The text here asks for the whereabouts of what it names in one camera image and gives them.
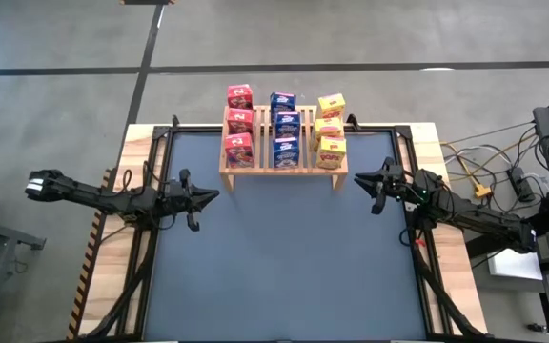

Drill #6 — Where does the blue Frosted Flakes cereal box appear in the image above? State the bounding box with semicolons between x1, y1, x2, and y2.
269;91;297;115
274;111;302;139
272;136;301;170

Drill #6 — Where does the grey cable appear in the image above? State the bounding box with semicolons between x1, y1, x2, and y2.
439;121;537;145

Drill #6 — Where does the yellow Corn Pops cereal box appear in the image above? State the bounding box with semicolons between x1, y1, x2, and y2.
315;135;348;171
316;92;347;120
313;117;344;140

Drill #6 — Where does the wooden slatted shelf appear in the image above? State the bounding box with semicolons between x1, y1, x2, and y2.
218;105;350;192

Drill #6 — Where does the black power strip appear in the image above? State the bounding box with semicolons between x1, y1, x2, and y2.
506;166;537;204

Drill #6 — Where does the yellow black hazard tape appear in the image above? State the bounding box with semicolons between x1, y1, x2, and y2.
67;219;102;340

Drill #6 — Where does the red Froot Loops cereal box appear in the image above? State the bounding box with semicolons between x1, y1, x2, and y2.
224;132;256;169
227;84;254;110
227;108;255;136

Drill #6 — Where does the white board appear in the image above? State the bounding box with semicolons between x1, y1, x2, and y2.
486;247;545;281

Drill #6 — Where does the yellow cable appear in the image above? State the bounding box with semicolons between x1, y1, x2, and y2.
443;137;538;199

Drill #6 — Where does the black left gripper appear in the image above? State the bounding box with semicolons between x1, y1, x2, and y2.
164;169;221;233

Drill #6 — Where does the blue-grey table mat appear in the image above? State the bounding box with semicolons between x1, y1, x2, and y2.
143;131;428;342

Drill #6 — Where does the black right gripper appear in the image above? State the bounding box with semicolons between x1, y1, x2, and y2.
354;156;417;216

